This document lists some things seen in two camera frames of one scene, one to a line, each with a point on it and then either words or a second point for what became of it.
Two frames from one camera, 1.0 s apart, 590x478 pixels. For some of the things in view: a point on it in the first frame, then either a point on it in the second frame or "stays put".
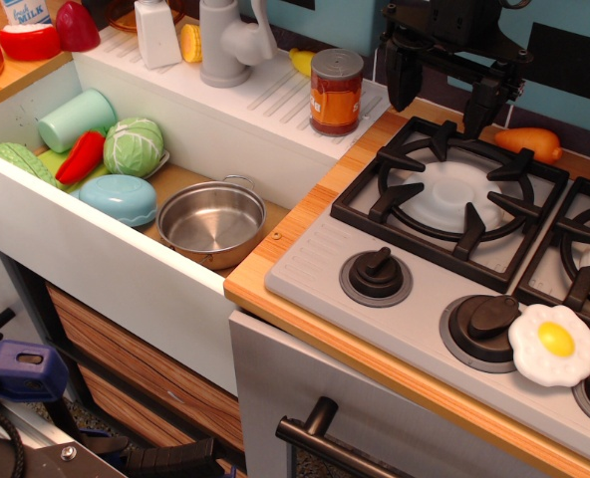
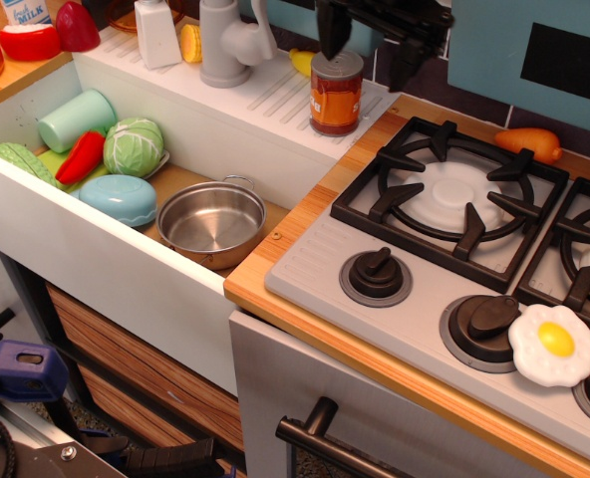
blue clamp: [20, 371] stays put
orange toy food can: [335, 92] stays put
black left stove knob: [376, 279] stays put
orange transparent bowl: [121, 14] stays put
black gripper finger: [486, 99] to [407, 56]
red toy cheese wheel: [39, 44] stays put
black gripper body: [465, 30] to [400, 18]
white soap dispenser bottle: [157, 35] stays put
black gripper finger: [405, 75] to [334, 26]
